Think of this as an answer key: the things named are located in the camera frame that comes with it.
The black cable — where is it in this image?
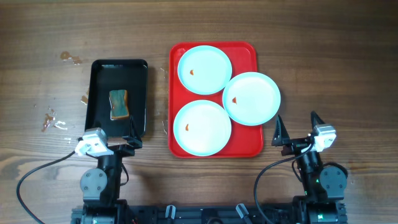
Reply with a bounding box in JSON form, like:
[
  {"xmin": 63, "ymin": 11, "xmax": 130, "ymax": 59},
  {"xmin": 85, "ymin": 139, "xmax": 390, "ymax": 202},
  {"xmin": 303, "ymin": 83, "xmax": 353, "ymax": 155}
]
[
  {"xmin": 253, "ymin": 142, "xmax": 313, "ymax": 224},
  {"xmin": 16, "ymin": 150, "xmax": 77, "ymax": 224}
]

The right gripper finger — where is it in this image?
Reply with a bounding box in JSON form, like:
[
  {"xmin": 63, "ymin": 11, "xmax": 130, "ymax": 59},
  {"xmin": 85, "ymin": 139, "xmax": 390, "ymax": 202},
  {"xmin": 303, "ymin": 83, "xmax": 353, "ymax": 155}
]
[
  {"xmin": 310, "ymin": 111, "xmax": 325, "ymax": 134},
  {"xmin": 271, "ymin": 114, "xmax": 290, "ymax": 146}
]

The black plastic tray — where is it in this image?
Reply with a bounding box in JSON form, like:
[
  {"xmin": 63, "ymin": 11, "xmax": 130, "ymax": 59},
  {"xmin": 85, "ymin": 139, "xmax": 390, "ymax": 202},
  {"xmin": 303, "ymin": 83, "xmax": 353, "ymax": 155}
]
[{"xmin": 85, "ymin": 59, "xmax": 148, "ymax": 138}]

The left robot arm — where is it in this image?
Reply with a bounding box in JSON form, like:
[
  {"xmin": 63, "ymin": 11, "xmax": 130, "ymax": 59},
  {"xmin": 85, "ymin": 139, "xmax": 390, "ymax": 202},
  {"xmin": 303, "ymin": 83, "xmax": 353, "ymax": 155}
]
[{"xmin": 71, "ymin": 116, "xmax": 142, "ymax": 224}]

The light blue plate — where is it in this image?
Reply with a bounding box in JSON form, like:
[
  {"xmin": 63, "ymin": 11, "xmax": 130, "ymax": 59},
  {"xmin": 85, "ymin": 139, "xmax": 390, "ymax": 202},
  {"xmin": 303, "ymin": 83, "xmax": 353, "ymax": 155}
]
[
  {"xmin": 222, "ymin": 72, "xmax": 281, "ymax": 126},
  {"xmin": 173, "ymin": 100, "xmax": 232, "ymax": 157},
  {"xmin": 177, "ymin": 45, "xmax": 233, "ymax": 95}
]

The light blue plate top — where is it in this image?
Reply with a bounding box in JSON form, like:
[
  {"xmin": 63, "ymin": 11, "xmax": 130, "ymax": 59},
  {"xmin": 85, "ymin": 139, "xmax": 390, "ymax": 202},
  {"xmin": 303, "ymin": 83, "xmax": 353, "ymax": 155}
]
[{"xmin": 177, "ymin": 45, "xmax": 233, "ymax": 95}]

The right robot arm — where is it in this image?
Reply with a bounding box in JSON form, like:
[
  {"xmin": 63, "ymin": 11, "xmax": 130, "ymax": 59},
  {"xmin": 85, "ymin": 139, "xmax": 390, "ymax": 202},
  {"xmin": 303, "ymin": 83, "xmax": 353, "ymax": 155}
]
[{"xmin": 271, "ymin": 111, "xmax": 348, "ymax": 224}]

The light blue plate bottom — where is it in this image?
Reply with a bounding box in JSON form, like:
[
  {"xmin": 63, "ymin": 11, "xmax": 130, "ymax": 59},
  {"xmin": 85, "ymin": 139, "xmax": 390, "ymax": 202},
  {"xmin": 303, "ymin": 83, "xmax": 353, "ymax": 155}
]
[{"xmin": 173, "ymin": 100, "xmax": 232, "ymax": 157}]

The right black cable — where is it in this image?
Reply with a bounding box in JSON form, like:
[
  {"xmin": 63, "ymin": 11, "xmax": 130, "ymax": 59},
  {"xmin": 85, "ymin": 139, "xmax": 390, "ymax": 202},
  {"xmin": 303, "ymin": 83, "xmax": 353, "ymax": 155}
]
[{"xmin": 253, "ymin": 142, "xmax": 313, "ymax": 224}]

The red plastic tray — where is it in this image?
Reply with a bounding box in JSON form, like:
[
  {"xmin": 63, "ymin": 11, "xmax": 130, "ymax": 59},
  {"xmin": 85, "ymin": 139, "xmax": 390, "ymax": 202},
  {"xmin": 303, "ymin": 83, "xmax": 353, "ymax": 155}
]
[{"xmin": 168, "ymin": 41, "xmax": 264, "ymax": 159}]

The left black cable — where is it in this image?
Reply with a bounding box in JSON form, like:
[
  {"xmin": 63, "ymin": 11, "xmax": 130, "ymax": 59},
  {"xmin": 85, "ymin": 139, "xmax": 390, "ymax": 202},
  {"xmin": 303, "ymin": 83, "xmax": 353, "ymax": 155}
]
[{"xmin": 16, "ymin": 150, "xmax": 77, "ymax": 224}]

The green and orange sponge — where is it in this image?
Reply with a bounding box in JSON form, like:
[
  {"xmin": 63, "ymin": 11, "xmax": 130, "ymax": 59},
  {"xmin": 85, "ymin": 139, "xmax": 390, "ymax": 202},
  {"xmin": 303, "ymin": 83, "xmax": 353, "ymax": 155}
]
[{"xmin": 109, "ymin": 90, "xmax": 129, "ymax": 120}]

